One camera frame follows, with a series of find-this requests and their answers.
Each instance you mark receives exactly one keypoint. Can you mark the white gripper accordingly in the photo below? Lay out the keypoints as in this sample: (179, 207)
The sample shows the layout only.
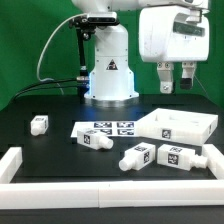
(158, 43)

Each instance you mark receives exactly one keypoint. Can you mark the white square table top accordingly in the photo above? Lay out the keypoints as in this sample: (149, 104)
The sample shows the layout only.
(177, 126)

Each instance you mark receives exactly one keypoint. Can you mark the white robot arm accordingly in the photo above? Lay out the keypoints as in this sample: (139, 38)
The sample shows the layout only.
(111, 82)

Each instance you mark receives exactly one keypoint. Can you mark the white tag sheet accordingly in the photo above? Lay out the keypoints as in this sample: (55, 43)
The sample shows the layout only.
(111, 128)

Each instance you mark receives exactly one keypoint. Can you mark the white right fence bar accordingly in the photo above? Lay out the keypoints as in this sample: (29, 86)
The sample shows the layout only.
(215, 160)

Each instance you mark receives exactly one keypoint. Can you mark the white fence bar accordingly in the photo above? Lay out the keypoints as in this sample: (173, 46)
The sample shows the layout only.
(215, 160)
(9, 164)
(111, 194)

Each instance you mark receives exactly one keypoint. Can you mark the white front fence bar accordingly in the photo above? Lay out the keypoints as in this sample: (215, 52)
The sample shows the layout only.
(111, 194)

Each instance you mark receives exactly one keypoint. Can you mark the white left fence bar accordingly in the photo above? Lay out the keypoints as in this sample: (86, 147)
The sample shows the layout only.
(9, 164)

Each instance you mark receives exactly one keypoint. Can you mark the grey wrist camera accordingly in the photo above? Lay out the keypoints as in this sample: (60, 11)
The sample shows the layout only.
(188, 29)

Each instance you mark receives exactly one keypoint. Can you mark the grey camera on mount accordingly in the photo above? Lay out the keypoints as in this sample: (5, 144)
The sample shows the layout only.
(103, 18)

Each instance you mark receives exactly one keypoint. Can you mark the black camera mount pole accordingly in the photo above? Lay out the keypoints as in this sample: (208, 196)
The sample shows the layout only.
(82, 56)

